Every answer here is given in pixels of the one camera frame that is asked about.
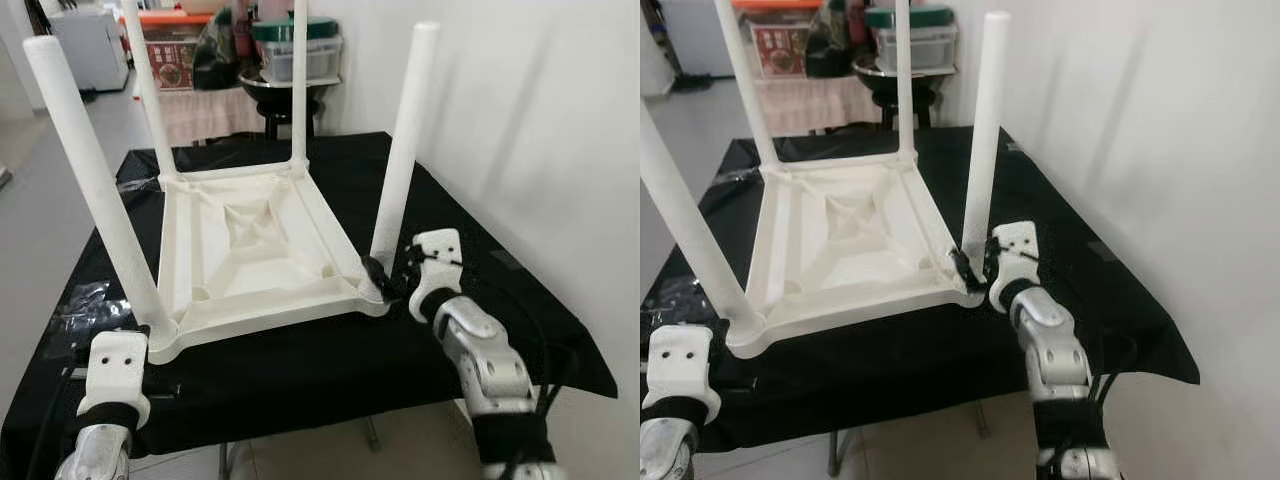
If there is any black plastic bag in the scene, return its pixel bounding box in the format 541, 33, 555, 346
192, 10, 246, 91
805, 0, 871, 79

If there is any beige striped cloth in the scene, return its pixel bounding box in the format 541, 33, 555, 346
758, 75, 891, 139
155, 85, 269, 146

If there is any clear storage box green lid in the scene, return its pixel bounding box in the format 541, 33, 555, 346
250, 15, 344, 83
865, 5, 959, 73

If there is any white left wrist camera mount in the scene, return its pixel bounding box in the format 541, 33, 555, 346
642, 325, 723, 426
78, 330, 153, 431

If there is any black table cloth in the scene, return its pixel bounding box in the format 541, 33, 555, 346
0, 130, 619, 480
640, 125, 1201, 456

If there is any red printed cardboard box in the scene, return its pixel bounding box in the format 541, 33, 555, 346
145, 38, 201, 91
750, 22, 813, 79

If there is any clear plastic bag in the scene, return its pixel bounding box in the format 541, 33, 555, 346
50, 280, 126, 336
645, 275, 716, 326

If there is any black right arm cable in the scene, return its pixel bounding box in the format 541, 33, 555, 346
1015, 250, 1141, 471
430, 255, 576, 471

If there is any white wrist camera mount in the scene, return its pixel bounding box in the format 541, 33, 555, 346
988, 221, 1043, 314
78, 330, 153, 431
408, 228, 466, 323
642, 325, 723, 426

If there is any cream plastic children table top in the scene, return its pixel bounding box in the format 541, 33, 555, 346
145, 160, 393, 366
725, 150, 986, 359

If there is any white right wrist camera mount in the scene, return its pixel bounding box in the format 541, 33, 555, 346
988, 221, 1043, 314
408, 228, 466, 323

